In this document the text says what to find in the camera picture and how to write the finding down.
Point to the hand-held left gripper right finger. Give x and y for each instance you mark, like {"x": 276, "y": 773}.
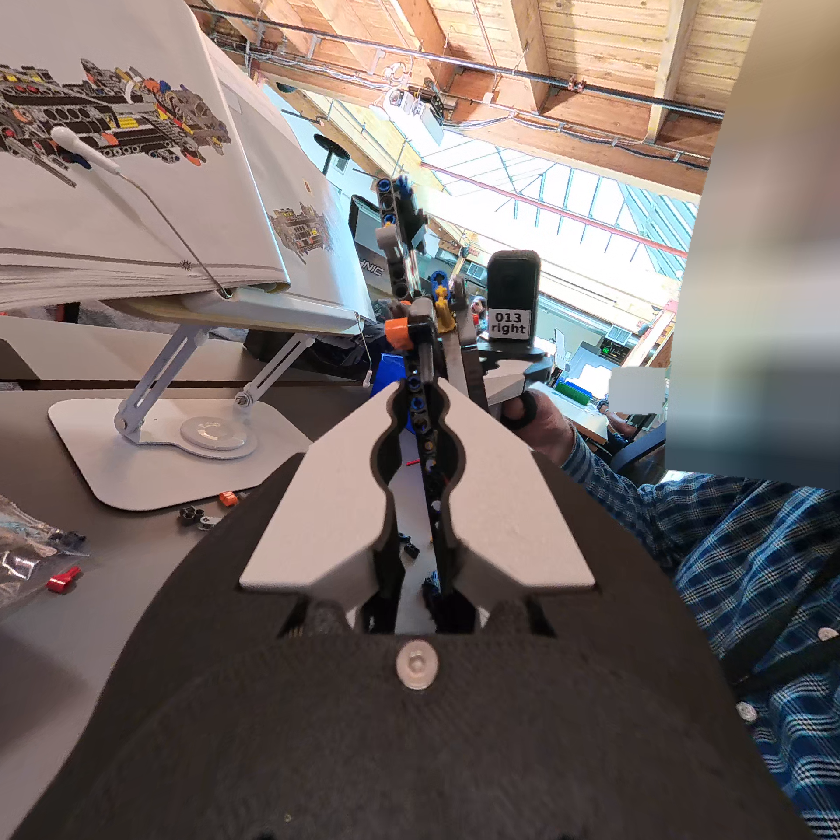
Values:
{"x": 518, "y": 518}

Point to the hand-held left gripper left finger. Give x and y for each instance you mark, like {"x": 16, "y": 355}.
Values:
{"x": 328, "y": 518}

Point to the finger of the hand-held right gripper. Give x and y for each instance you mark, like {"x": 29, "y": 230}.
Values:
{"x": 460, "y": 361}

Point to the person's right forearm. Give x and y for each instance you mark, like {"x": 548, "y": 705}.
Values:
{"x": 623, "y": 499}

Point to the black lego box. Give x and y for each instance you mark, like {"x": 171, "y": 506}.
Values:
{"x": 371, "y": 272}

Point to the small black lego piece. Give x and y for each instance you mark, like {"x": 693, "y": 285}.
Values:
{"x": 190, "y": 513}

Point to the small red lego piece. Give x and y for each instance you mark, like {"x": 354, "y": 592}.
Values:
{"x": 62, "y": 579}

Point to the lego instruction book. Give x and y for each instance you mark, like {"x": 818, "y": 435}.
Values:
{"x": 164, "y": 216}

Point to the person's right hand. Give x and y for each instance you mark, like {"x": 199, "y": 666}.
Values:
{"x": 554, "y": 436}

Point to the blue plastic bin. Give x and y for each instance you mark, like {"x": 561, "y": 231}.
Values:
{"x": 387, "y": 374}

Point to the green plastic bin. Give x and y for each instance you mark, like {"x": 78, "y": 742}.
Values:
{"x": 572, "y": 394}

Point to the black office chair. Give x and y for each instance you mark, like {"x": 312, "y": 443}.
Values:
{"x": 640, "y": 459}

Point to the black computer monitor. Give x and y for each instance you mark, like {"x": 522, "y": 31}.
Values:
{"x": 362, "y": 220}

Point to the white ceiling projector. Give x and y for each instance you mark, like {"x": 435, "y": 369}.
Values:
{"x": 413, "y": 115}

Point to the white book stand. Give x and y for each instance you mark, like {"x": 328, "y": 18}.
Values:
{"x": 131, "y": 453}

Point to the black pole lamp round shade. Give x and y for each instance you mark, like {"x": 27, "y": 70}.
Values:
{"x": 331, "y": 145}

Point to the person's plaid shirt torso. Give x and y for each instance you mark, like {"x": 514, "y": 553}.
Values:
{"x": 774, "y": 590}

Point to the clear plastic parts bag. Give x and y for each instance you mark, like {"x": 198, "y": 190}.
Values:
{"x": 26, "y": 538}

